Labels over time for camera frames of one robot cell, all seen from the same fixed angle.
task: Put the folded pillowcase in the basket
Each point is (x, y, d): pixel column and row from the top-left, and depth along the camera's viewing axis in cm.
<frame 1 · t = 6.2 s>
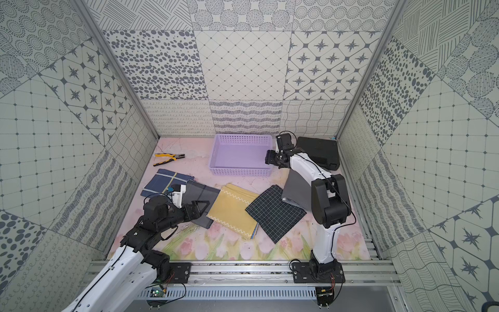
left hand: (201, 200, 76), fingers open
right hand: (272, 161, 97), fingers open
purple plastic basket: (240, 155, 117), on the table
black plastic tool case: (329, 149, 112), point 5 cm above the table
yellow handled pliers: (175, 156, 113), point 2 cm above the table
navy striped folded cloth: (163, 179, 103), on the table
yellow zigzag folded pillowcase: (229, 210, 90), point 3 cm above the table
black grid folded pillowcase: (275, 216, 90), on the table

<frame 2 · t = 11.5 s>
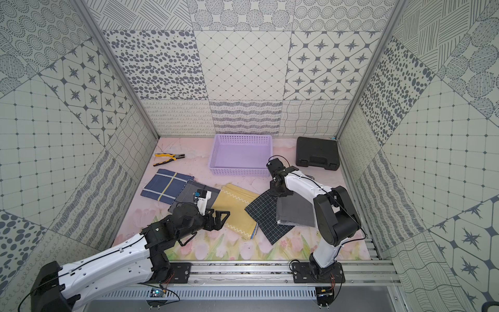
left hand: (222, 208, 76), fingers open
right hand: (281, 193, 92), fingers closed
the named things where they were.

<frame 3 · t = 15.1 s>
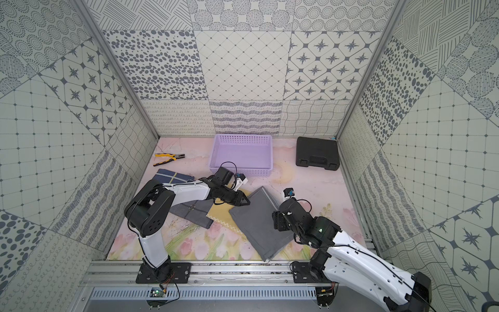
left hand: (249, 199, 90), fingers open
right hand: (281, 215, 77), fingers open
plain grey folded pillowcase: (255, 221, 88), point 2 cm above the table
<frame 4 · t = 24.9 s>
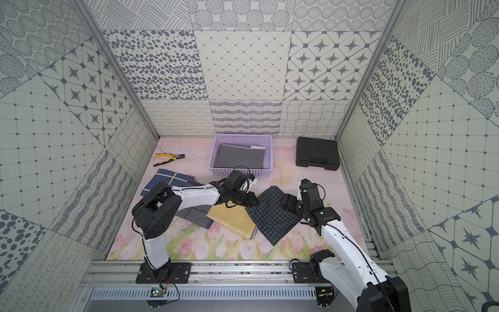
left hand: (260, 199, 89), fingers closed
right hand: (286, 204, 83), fingers open
plain grey folded pillowcase: (230, 155, 113), point 2 cm above the table
